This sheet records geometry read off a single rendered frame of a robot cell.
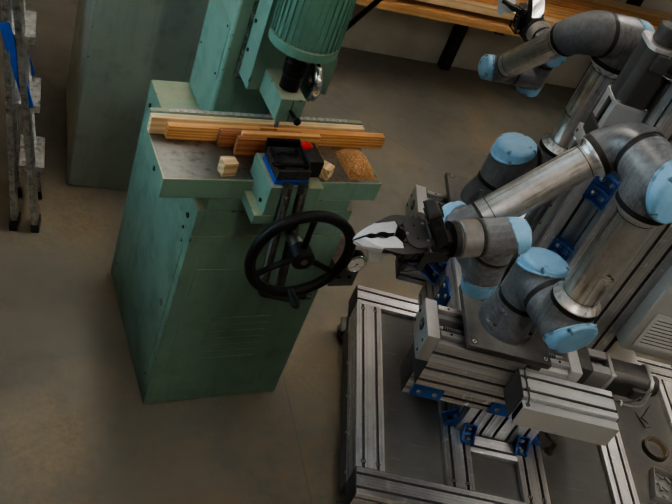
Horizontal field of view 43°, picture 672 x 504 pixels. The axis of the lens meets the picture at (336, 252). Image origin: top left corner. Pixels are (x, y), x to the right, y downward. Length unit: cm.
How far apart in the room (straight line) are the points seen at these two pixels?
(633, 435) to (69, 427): 185
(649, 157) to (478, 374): 76
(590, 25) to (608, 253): 67
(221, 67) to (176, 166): 36
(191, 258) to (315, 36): 67
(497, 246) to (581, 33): 80
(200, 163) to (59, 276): 104
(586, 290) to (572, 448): 110
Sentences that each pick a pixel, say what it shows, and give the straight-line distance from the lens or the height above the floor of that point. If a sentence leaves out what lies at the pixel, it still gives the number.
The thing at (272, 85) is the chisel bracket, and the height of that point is 106.
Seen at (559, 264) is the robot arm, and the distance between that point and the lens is 208.
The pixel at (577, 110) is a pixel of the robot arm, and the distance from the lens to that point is 245.
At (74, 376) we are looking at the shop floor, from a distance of 277.
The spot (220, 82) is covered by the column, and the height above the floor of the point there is 95.
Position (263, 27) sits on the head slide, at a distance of 220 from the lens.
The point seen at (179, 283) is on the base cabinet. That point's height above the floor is 54.
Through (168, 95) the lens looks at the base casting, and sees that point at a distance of 254.
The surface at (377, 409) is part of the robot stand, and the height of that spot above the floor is 21.
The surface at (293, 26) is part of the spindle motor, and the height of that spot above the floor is 127.
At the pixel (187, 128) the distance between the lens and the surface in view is 218.
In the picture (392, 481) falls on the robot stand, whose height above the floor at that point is 21.
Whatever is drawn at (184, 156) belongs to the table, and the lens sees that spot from 215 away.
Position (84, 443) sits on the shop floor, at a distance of 263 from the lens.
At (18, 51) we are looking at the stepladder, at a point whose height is 71.
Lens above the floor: 216
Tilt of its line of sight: 39 degrees down
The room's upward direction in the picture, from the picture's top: 24 degrees clockwise
